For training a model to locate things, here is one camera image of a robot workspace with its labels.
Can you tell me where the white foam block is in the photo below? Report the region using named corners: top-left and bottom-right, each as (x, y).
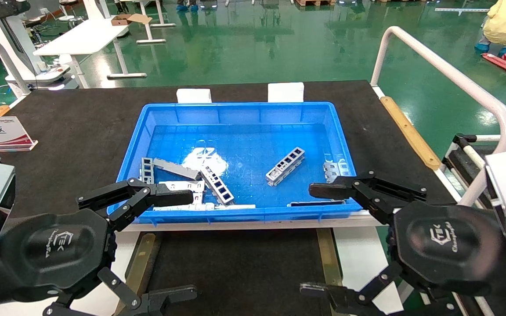
top-left (267, 83), bottom-right (304, 103)
top-left (177, 89), bottom-right (212, 104)

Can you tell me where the dark flat metal strip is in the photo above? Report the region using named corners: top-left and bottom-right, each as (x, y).
top-left (287, 201), bottom-right (346, 207)

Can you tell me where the open cardboard box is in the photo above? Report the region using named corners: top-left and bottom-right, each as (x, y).
top-left (111, 13), bottom-right (152, 26)

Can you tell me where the brass edge strip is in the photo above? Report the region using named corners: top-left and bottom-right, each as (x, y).
top-left (317, 228), bottom-right (343, 288)
top-left (123, 233), bottom-right (162, 308)

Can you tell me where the black side frame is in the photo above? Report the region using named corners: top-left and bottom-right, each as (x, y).
top-left (442, 133), bottom-right (495, 200)

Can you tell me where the flat gray metal plate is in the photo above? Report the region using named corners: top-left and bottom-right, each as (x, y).
top-left (153, 158), bottom-right (202, 181)

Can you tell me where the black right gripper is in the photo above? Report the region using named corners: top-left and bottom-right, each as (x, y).
top-left (299, 171), bottom-right (506, 316)

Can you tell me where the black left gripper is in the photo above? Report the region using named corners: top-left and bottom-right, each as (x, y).
top-left (0, 178), bottom-right (199, 316)

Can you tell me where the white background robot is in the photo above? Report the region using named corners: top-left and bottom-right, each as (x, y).
top-left (0, 0), bottom-right (80, 93)

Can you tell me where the grey tube railing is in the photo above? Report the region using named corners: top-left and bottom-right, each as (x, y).
top-left (0, 35), bottom-right (32, 98)

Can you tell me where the large blue parts bin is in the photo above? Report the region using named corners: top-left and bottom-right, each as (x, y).
top-left (107, 102), bottom-right (365, 225)

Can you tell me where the white work table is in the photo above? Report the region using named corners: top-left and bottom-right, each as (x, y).
top-left (33, 18), bottom-right (148, 89)

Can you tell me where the white tube railing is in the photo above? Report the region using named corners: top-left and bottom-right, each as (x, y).
top-left (369, 25), bottom-right (506, 207)

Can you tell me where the silver perforated metal bracket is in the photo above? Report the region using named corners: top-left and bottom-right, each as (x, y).
top-left (265, 147), bottom-right (305, 187)
top-left (199, 166), bottom-right (235, 205)
top-left (141, 157), bottom-right (155, 185)

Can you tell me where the white table frame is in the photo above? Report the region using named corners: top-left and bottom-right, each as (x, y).
top-left (132, 0), bottom-right (177, 44)

